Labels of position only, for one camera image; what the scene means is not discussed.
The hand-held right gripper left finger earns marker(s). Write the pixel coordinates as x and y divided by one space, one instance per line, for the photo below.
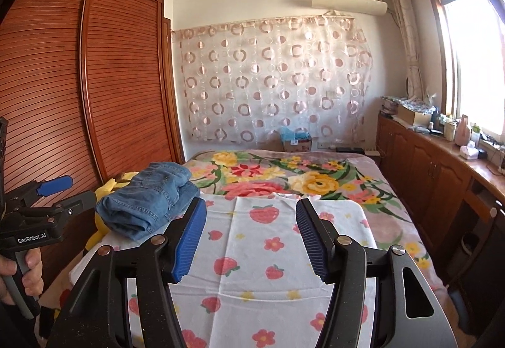
189 241

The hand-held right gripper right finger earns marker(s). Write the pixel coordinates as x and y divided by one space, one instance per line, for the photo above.
311 241

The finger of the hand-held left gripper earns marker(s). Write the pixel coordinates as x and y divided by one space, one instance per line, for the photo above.
79 204
55 185

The blue denim pants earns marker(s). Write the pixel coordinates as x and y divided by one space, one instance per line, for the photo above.
146 198

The person's left hand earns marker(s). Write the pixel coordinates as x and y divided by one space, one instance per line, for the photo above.
33 273

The yellow plush toy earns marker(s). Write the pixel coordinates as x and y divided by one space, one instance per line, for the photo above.
114 184

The floral fleece blanket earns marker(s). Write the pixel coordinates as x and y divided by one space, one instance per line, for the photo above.
315 182

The white strawberry print sheet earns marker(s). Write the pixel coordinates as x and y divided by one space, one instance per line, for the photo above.
252 253

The cardboard box with blue cloth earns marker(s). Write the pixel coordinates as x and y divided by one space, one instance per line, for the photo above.
296 144

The white power strip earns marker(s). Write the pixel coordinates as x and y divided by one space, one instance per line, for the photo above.
372 152

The wooden slatted wardrobe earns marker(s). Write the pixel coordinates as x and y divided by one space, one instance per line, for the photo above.
126 95

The wooden sideboard cabinet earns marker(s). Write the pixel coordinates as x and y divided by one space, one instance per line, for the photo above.
426 174

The sheer circle pattern curtain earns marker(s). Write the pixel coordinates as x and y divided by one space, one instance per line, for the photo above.
276 87

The open cardboard box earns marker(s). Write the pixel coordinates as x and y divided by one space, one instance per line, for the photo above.
410 116

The cream jar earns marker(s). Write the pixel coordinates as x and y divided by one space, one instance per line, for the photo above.
449 131

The white tissue box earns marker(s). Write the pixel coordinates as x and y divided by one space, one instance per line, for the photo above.
468 152

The pink bottle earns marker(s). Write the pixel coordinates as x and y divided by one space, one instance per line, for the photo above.
463 133

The white bottle green cap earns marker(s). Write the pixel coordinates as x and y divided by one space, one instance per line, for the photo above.
476 137

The tied patterned window curtain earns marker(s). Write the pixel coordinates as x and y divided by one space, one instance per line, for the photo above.
406 36

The wooden frame window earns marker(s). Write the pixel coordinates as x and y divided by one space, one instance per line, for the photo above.
477 63

